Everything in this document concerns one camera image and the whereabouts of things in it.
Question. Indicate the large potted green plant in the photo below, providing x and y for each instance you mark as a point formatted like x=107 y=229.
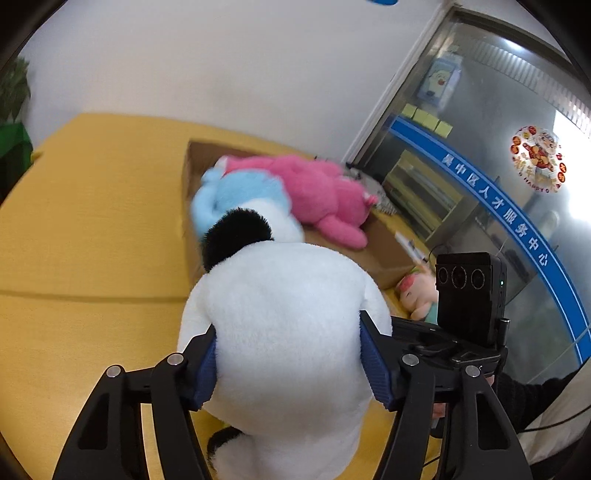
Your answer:
x=16 y=92

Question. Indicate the blue door banner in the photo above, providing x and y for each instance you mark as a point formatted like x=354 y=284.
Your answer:
x=508 y=217

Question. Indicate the person's right forearm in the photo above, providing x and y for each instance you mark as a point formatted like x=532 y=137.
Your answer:
x=521 y=392

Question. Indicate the row of yellow sticky notes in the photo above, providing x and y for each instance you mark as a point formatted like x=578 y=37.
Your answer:
x=427 y=120

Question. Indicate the grey cloth bag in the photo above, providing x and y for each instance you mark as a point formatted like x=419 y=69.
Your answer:
x=374 y=194

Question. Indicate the person's right hand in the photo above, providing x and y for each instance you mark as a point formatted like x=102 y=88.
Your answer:
x=438 y=410

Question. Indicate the cartoon door poster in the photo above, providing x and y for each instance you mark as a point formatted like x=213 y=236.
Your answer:
x=439 y=81

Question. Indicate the pastel pink teal plush toy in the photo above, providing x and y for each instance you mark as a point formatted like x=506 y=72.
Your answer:
x=415 y=290

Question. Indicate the glass door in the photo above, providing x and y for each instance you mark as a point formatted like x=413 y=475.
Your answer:
x=498 y=92

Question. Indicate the wooden shelf behind glass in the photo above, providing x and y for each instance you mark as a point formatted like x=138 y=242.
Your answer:
x=425 y=194

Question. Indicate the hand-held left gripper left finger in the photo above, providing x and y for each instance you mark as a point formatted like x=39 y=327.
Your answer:
x=207 y=378

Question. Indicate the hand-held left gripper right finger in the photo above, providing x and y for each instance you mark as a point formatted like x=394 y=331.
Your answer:
x=376 y=369

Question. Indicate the red round door sticker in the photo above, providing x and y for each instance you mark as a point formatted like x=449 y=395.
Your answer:
x=538 y=159

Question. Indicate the blue plush toy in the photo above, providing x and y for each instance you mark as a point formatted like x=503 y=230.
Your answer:
x=240 y=194

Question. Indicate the white panda plush toy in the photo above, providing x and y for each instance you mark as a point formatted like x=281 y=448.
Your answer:
x=286 y=323

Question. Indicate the cardboard box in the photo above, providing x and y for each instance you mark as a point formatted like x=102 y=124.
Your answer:
x=383 y=258

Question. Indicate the green cloth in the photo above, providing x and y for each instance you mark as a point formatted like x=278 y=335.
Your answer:
x=14 y=143

